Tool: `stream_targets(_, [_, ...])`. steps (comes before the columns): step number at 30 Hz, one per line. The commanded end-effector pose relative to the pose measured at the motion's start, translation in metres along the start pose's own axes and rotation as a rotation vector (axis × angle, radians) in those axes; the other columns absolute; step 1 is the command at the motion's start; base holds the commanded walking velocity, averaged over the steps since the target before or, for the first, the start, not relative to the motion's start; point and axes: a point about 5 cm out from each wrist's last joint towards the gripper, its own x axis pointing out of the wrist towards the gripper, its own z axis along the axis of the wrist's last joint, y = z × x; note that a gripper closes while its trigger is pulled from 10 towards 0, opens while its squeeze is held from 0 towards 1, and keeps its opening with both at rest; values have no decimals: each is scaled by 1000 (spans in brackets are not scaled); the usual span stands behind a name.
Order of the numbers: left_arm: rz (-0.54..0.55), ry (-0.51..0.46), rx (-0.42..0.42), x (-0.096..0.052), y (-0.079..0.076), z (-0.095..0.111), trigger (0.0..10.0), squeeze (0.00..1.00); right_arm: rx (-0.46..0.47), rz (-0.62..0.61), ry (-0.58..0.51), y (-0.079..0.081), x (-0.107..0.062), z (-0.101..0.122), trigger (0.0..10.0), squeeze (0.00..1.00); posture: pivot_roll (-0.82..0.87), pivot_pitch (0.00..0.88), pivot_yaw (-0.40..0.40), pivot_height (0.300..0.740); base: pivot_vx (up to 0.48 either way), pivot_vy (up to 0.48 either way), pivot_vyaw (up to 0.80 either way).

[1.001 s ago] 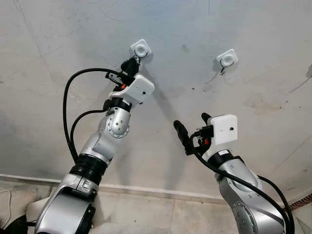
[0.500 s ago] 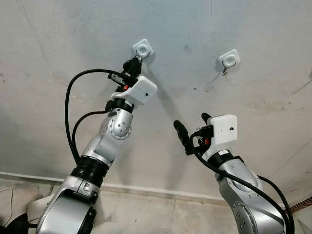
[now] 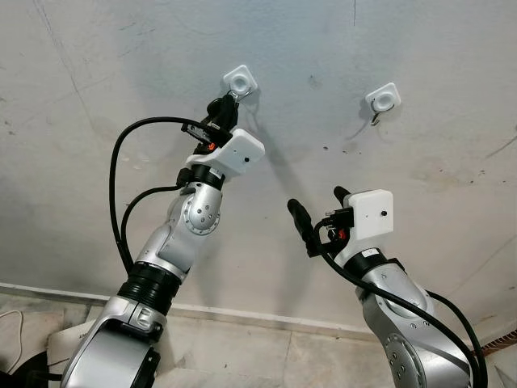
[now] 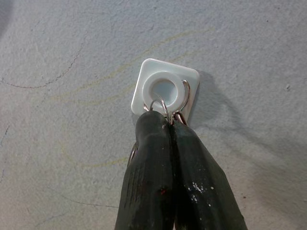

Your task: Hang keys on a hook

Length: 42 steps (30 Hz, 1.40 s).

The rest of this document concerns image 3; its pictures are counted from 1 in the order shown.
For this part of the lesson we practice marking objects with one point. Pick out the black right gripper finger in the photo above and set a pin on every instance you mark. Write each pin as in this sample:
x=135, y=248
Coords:
x=342, y=196
x=303, y=222

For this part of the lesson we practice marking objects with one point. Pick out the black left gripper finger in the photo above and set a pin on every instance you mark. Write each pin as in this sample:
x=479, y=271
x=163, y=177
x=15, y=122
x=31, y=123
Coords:
x=216, y=107
x=231, y=111

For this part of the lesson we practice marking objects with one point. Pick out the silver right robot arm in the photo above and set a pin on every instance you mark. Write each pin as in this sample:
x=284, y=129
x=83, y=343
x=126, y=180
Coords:
x=404, y=323

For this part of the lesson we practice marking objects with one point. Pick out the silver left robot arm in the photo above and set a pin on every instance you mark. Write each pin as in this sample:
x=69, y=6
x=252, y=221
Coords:
x=194, y=214

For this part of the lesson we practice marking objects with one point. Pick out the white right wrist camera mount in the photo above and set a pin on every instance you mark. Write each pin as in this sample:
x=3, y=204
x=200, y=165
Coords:
x=371, y=214

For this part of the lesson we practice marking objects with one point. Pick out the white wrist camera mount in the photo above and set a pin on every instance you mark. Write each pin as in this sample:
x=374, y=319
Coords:
x=238, y=153
x=371, y=214

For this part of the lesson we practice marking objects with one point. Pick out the white square wall hook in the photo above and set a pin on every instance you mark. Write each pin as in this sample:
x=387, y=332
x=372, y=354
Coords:
x=383, y=99
x=241, y=79

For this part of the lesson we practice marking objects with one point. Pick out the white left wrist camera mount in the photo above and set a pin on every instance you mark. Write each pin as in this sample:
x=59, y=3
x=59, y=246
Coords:
x=238, y=153

